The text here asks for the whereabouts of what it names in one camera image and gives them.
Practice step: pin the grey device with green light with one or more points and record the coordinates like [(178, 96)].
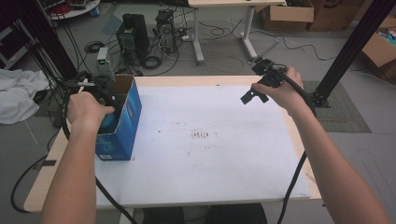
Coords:
[(104, 67)]

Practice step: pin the small open cardboard box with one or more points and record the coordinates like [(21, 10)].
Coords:
[(292, 15)]

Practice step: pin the large closed cardboard box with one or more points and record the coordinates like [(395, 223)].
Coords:
[(336, 15)]

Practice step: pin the black metal stand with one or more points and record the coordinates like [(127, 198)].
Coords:
[(46, 37)]

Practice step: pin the white power strip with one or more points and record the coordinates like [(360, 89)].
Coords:
[(186, 38)]

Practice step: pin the blue cardboard box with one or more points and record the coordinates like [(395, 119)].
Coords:
[(127, 130)]

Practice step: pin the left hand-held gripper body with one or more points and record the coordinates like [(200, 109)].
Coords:
[(110, 99)]

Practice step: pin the white table leg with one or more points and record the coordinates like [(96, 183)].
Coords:
[(127, 217)]

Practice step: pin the person's right hand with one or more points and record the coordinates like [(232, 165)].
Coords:
[(289, 93)]

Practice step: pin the black aluminium post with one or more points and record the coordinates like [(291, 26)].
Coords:
[(345, 53)]

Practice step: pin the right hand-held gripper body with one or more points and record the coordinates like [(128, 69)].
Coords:
[(271, 74)]

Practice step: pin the white cloth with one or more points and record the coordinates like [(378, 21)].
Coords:
[(18, 93)]

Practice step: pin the grey open computer case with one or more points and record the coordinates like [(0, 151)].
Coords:
[(165, 28)]

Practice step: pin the white table mat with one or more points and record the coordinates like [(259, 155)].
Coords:
[(218, 168)]

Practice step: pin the black computer tower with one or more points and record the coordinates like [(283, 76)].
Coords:
[(134, 34)]

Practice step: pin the round white table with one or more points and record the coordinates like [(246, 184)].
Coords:
[(81, 11)]

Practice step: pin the person's left hand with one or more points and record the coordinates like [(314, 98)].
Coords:
[(85, 112)]

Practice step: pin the wooden desk with white legs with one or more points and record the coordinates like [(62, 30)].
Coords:
[(198, 37)]

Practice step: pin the cardboard box with contents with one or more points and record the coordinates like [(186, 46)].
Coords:
[(376, 49)]

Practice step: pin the dark tape strip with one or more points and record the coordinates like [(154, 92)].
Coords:
[(45, 163)]

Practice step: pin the grey floor mat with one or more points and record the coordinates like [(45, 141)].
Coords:
[(345, 115)]

